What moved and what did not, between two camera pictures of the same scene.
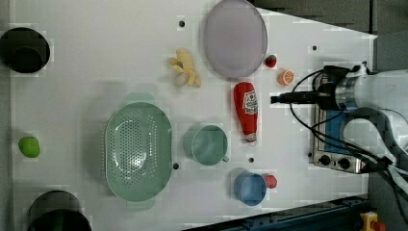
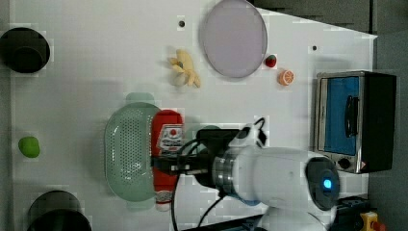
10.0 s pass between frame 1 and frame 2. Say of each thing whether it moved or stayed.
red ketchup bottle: moved
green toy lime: stayed
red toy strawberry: stayed
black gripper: moved
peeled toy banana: stayed
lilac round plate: stayed
